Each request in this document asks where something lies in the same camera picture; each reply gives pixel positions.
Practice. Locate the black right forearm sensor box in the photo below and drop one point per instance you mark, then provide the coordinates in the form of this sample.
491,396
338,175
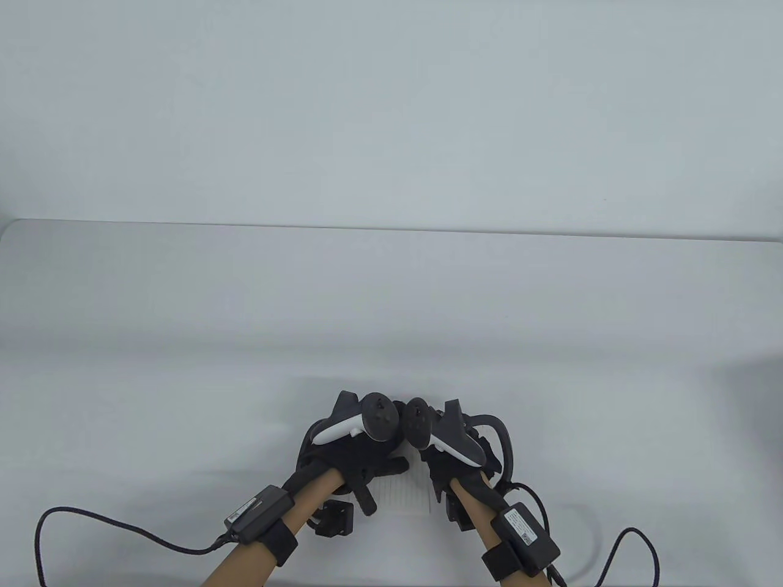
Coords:
525,533

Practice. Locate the person's left forearm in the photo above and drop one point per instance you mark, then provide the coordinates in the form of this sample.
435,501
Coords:
312,495

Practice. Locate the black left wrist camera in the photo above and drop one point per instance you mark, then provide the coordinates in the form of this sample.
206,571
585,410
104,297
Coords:
335,520

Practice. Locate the white lined paper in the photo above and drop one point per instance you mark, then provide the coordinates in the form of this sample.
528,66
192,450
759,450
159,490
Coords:
404,492

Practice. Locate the grey white left hand controller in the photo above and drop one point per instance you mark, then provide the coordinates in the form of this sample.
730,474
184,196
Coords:
378,419

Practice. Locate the black left forearm sensor box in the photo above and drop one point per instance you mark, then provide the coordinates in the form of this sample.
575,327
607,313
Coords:
260,512

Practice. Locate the person's left hand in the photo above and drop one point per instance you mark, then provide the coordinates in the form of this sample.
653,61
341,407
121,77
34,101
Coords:
348,460

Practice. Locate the person's right forearm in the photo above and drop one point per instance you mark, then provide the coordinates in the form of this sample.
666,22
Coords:
480,513

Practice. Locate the person's right hand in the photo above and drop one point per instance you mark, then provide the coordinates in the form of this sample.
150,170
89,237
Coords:
449,468

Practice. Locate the grey white hand controller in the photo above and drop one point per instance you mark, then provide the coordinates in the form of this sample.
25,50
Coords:
452,437
378,419

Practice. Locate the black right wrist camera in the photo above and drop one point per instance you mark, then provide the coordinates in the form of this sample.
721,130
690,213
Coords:
457,512

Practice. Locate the grey white right hand controller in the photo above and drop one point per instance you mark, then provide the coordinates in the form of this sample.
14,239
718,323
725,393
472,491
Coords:
452,437

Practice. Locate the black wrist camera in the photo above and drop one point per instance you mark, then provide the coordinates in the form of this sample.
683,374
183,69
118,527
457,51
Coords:
335,520
457,512

